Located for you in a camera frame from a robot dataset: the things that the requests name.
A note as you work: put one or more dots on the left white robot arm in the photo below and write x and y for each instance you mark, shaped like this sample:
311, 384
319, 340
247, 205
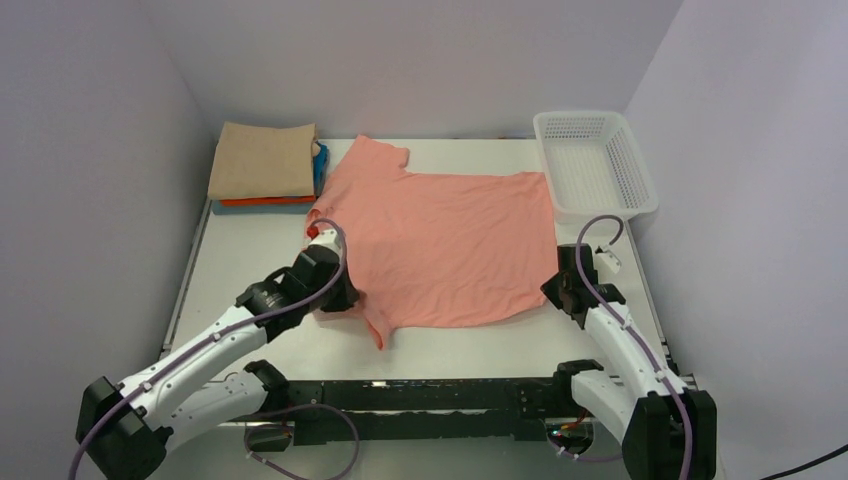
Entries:
127, 428

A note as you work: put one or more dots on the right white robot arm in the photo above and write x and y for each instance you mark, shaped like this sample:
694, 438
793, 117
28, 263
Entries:
666, 429

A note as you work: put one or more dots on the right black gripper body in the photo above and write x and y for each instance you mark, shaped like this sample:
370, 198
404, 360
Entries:
553, 289

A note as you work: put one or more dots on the folded orange t shirt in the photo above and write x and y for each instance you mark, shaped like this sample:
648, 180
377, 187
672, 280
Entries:
263, 201

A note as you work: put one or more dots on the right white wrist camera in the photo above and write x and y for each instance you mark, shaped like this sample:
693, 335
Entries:
605, 255

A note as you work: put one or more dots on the pink t shirt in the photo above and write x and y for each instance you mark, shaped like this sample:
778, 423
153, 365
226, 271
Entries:
438, 250

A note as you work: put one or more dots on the folded tan t shirt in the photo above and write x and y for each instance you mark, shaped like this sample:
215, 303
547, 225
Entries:
256, 161

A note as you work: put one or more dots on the black cable corner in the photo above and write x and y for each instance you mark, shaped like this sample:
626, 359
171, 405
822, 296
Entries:
809, 465

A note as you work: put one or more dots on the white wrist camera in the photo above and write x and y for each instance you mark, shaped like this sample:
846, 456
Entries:
605, 255
326, 237

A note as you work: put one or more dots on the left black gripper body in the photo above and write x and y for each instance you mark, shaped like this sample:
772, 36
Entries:
337, 299

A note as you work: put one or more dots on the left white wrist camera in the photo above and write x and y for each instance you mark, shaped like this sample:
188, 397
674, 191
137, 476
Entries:
326, 237

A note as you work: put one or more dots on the white plastic basket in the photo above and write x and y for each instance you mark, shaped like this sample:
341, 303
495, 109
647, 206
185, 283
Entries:
593, 166

